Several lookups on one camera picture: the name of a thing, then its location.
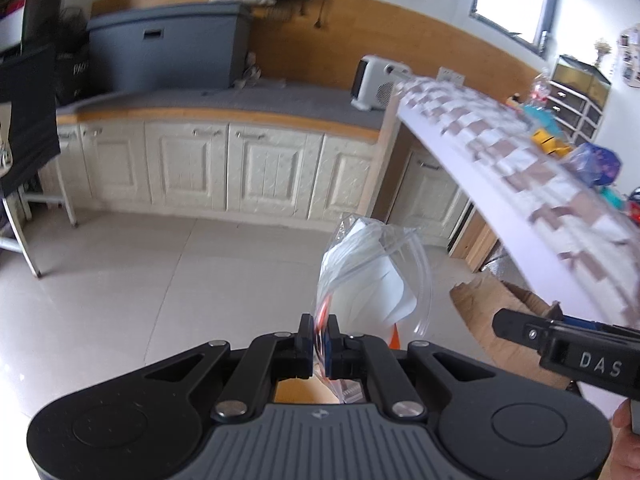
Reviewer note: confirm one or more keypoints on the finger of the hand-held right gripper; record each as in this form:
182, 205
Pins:
520, 329

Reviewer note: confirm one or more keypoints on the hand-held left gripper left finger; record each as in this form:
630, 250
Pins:
305, 345

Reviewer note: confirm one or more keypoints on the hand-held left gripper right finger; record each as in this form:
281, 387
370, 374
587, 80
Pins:
327, 347

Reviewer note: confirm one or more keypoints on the clear plastic bag with paper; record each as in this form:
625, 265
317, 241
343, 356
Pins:
365, 280

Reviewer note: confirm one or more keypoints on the blue floral plastic bag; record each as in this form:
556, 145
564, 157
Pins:
595, 165

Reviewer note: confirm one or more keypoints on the person's right hand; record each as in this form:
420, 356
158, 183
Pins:
626, 450

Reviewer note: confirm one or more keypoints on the cardboard box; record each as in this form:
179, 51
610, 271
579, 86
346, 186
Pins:
500, 320

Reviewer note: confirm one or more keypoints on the white cabinet under table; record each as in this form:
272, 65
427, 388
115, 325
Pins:
425, 195

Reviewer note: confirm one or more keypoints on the yellow packet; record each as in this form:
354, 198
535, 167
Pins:
547, 142

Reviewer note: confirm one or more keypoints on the checkered tablecloth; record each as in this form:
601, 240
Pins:
500, 135

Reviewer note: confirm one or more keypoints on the white cabinet row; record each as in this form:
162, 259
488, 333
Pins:
200, 165

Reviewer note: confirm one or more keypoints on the white drawer unit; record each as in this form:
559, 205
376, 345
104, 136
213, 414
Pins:
575, 110

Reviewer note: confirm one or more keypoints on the clear water bottle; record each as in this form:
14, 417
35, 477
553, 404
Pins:
540, 87

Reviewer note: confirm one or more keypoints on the glass fish tank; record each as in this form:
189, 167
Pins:
585, 77

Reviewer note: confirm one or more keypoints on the white space heater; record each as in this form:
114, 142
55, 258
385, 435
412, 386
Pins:
377, 82

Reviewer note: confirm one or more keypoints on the dried flower bunch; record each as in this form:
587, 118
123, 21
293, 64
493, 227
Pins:
602, 49

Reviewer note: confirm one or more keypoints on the white metal stand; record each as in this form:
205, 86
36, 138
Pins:
22, 240

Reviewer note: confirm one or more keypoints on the grey storage box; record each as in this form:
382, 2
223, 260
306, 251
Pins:
165, 55

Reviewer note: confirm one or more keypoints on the black printed box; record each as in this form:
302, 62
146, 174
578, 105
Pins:
75, 77

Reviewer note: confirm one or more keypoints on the black fabric bag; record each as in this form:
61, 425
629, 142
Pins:
30, 120

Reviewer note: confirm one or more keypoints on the white wall socket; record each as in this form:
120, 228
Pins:
451, 75

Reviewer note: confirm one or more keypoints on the wall photo collage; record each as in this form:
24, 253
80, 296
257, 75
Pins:
631, 55

